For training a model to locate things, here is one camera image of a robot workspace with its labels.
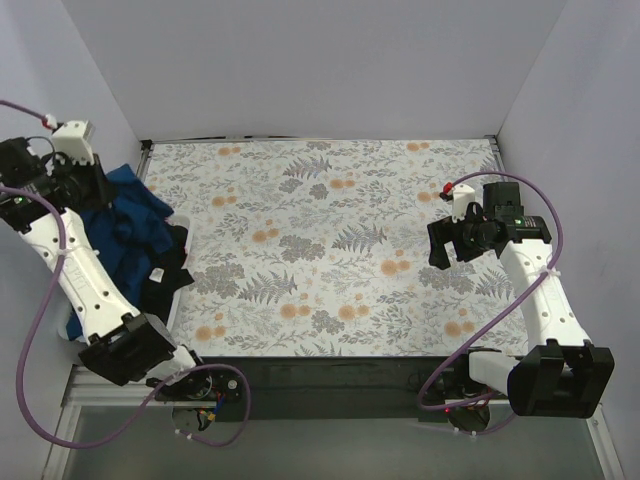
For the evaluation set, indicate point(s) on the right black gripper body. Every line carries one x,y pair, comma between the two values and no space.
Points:
451,238

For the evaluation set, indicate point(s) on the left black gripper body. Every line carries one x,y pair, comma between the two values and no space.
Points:
95,182

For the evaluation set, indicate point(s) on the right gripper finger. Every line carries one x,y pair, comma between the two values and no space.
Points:
439,236
465,250

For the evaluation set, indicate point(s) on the blue t shirt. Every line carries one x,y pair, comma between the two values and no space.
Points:
129,232

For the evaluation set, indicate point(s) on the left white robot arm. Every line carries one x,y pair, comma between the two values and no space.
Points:
42,203

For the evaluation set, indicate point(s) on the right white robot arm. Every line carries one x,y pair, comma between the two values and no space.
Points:
563,373

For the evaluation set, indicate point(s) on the white plastic basket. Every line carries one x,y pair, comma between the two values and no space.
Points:
143,254

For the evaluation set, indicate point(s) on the black t shirt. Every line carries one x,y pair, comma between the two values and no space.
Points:
166,276

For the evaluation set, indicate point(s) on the floral table cloth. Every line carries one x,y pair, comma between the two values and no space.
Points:
320,248

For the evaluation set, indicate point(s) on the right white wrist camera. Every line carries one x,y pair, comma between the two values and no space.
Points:
459,196

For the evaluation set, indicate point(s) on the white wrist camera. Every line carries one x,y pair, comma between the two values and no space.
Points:
459,196
73,139

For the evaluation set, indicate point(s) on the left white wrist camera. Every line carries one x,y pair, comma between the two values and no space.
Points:
73,139

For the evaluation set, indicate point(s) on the aluminium frame rail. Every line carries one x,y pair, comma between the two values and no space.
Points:
85,390

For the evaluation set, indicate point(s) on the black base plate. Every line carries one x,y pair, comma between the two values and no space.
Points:
305,388

